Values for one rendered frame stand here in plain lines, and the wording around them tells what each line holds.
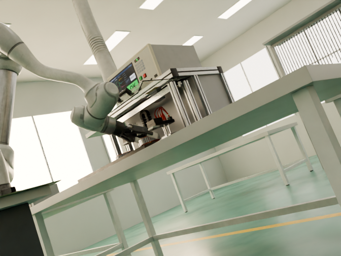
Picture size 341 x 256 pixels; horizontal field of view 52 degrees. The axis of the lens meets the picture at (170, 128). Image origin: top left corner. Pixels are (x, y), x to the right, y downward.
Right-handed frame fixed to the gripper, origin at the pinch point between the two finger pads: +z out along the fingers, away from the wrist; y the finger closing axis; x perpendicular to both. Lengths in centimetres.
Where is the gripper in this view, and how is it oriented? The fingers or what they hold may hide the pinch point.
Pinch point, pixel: (148, 138)
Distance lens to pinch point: 180.5
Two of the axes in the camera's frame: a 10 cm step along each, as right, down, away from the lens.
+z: 8.4, 3.0, 4.6
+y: -5.4, 3.2, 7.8
